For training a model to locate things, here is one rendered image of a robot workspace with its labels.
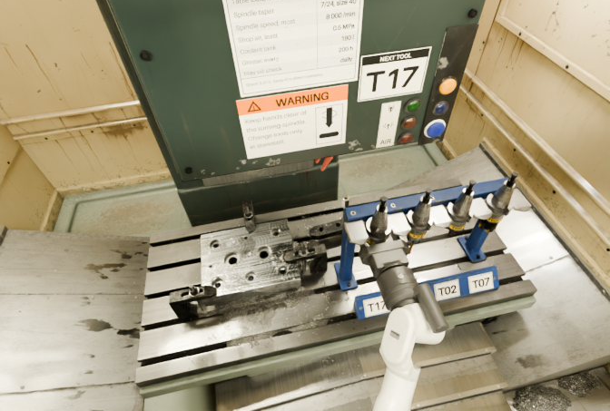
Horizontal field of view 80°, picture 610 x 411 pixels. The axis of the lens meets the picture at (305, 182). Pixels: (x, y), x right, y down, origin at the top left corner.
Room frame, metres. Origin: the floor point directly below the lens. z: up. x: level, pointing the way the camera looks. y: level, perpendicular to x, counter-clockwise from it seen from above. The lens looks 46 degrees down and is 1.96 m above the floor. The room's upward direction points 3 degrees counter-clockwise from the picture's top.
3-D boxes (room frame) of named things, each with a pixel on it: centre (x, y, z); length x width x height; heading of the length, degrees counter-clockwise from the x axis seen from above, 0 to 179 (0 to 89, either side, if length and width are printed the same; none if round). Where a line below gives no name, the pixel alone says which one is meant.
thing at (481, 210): (0.58, -0.45, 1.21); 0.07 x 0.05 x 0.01; 10
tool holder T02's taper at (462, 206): (0.57, -0.40, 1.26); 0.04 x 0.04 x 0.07
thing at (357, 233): (0.53, -0.12, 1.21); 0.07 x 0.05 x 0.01; 10
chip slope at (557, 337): (0.72, -0.53, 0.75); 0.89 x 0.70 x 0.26; 10
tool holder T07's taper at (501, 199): (0.59, -0.50, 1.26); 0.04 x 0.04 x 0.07
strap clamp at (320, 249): (0.61, 0.01, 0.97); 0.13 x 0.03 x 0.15; 100
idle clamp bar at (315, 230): (0.74, -0.13, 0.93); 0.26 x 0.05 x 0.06; 105
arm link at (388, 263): (0.44, -0.20, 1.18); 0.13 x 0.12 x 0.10; 100
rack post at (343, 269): (0.58, -0.12, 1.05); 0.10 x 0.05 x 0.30; 10
